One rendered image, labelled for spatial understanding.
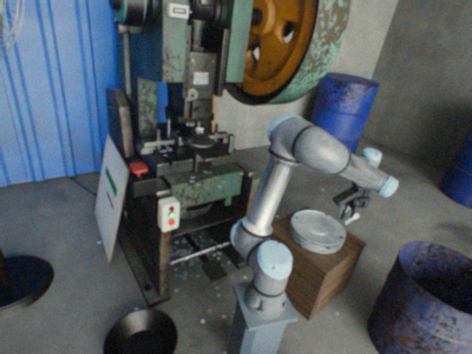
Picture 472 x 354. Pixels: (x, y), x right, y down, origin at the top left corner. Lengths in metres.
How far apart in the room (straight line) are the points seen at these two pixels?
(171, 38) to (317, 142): 0.70
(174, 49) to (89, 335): 1.28
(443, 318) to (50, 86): 2.52
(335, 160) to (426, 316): 0.86
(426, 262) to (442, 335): 0.40
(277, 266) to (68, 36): 2.01
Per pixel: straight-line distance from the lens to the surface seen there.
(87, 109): 2.56
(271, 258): 1.00
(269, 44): 1.59
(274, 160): 0.96
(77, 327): 1.70
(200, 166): 1.43
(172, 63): 1.28
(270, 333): 1.20
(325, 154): 0.87
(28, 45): 2.44
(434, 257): 1.84
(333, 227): 1.73
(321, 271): 1.53
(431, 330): 1.57
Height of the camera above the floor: 1.35
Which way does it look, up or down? 29 degrees down
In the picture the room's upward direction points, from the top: 9 degrees clockwise
